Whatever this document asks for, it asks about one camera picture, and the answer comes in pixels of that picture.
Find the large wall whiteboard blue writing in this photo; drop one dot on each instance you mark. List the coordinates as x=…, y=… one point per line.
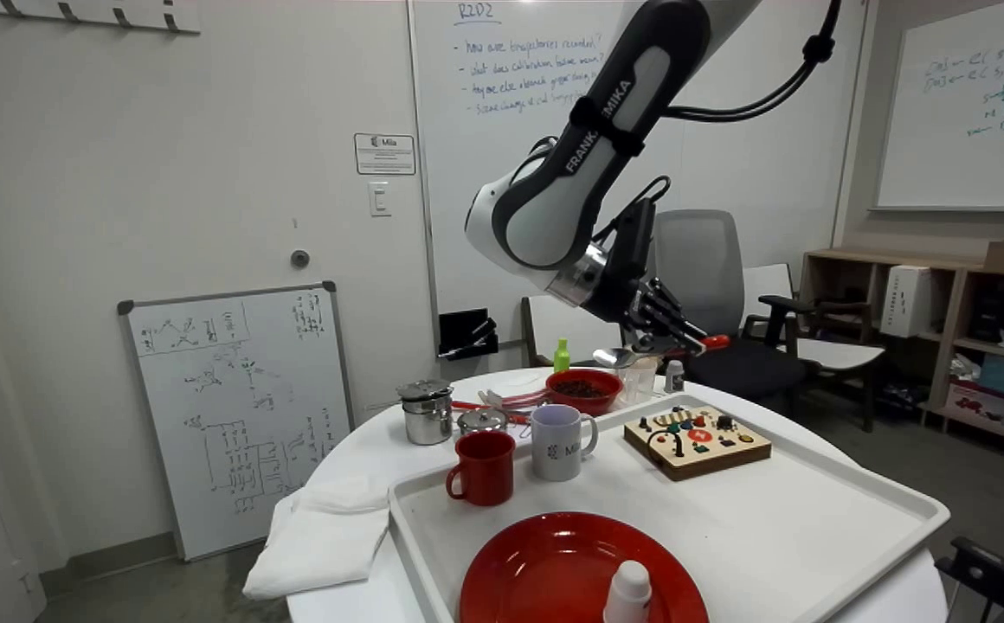
x=454, y=209

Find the metal canister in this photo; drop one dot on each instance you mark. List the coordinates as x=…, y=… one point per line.
x=429, y=416

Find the red mug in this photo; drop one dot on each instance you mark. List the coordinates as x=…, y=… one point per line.
x=486, y=472

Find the white tray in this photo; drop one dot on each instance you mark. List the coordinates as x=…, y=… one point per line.
x=827, y=531

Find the red plate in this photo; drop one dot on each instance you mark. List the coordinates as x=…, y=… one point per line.
x=548, y=573

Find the red and white box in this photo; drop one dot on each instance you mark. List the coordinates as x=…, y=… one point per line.
x=992, y=405

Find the white chair with black armrests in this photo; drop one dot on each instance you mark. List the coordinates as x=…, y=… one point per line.
x=844, y=356

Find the white box on shelf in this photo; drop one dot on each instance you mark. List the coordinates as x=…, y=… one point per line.
x=904, y=298

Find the round door lock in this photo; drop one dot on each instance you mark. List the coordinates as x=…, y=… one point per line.
x=301, y=258

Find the small white bottle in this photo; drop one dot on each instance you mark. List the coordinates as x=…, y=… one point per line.
x=629, y=593

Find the white mug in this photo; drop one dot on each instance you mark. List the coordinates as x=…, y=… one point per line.
x=556, y=443

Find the white wall sign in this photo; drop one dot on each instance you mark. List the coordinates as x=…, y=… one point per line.
x=381, y=155

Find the wooden busy board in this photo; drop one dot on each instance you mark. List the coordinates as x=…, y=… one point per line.
x=696, y=443

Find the black wall file holder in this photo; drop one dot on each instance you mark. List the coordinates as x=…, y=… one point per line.
x=470, y=335

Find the small salt shaker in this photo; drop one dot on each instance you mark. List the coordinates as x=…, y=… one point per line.
x=672, y=374

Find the clear plastic measuring cup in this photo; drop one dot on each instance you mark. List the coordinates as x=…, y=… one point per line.
x=640, y=374

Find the wooden shelf unit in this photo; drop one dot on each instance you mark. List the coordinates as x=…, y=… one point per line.
x=955, y=277

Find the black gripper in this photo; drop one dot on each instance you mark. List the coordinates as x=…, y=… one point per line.
x=626, y=277

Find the small metal cup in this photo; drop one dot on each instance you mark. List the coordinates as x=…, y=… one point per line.
x=478, y=424

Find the red bowl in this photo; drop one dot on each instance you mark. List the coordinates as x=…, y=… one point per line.
x=582, y=394

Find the grey mesh office chair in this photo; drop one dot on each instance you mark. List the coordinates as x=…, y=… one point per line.
x=696, y=266

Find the small leaning whiteboard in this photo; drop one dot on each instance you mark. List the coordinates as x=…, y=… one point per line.
x=237, y=416

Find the white light switch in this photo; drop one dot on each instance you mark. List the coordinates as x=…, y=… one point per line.
x=380, y=199

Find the black metal stand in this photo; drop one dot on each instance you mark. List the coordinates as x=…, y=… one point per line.
x=999, y=575

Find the wall whiteboard green writing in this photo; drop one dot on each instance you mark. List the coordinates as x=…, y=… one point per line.
x=963, y=161

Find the green bottle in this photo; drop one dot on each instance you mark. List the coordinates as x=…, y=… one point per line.
x=564, y=357

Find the white folded cloth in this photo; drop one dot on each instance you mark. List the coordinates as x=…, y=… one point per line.
x=318, y=538

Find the wall coat hook rail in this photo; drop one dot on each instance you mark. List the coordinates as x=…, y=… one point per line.
x=88, y=12

